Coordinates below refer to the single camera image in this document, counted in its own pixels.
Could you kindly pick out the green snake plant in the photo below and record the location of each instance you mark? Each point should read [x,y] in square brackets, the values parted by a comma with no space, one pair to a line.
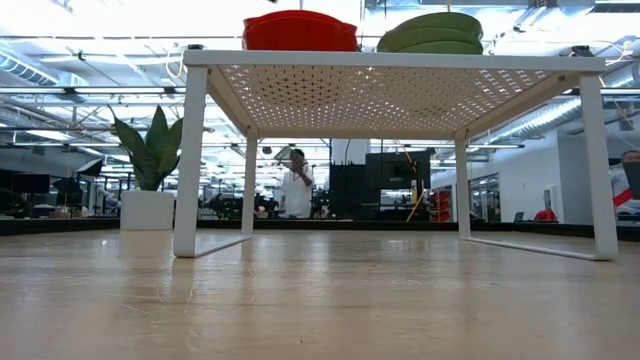
[150,155]

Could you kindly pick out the black studio softbox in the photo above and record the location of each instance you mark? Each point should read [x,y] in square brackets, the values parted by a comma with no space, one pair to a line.
[90,167]

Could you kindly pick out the black monitor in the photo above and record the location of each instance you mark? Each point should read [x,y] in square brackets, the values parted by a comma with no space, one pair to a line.
[31,183]

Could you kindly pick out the white plant pot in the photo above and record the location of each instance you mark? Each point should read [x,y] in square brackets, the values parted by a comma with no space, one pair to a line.
[147,210]

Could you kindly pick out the white perforated metal shelf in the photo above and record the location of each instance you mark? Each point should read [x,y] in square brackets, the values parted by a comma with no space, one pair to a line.
[350,60]

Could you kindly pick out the black cabinet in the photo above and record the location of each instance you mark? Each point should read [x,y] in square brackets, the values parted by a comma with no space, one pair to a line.
[380,185]

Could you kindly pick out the person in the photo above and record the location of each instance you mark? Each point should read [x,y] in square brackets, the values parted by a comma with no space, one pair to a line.
[620,192]
[296,195]

